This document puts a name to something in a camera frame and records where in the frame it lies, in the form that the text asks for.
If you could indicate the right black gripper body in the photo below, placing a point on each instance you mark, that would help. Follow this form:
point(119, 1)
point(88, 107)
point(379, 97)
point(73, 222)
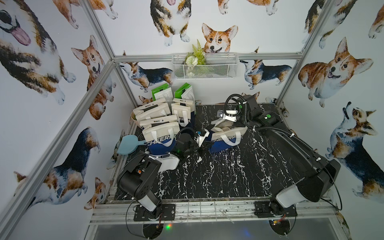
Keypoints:
point(243, 118)

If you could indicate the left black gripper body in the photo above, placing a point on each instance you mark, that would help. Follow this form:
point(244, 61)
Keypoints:
point(195, 143)

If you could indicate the dark blue white bag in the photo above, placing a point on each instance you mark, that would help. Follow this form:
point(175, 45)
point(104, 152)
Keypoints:
point(185, 111)

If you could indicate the green white takeout bag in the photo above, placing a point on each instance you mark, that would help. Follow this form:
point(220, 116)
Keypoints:
point(163, 91)

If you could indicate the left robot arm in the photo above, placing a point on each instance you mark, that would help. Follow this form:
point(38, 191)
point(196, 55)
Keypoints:
point(139, 173)

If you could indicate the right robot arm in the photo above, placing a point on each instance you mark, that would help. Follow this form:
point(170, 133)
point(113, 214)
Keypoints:
point(318, 174)

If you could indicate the light blue dustpan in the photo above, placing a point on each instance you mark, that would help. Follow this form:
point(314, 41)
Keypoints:
point(129, 144)

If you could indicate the artificial fern with flower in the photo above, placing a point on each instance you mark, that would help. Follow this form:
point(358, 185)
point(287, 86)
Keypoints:
point(194, 59)

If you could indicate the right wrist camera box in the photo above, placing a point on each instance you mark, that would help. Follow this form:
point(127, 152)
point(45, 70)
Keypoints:
point(229, 115)

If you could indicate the white wire wall basket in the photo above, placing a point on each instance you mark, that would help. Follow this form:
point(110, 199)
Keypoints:
point(219, 66)

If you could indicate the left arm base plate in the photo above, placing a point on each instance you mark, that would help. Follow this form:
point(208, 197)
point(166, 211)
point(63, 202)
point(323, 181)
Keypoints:
point(164, 212)

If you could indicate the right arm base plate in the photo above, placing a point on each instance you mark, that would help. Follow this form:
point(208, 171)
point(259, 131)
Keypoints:
point(268, 209)

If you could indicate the aluminium frame rail front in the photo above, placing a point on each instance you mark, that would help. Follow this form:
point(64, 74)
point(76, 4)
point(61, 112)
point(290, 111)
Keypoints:
point(184, 212)

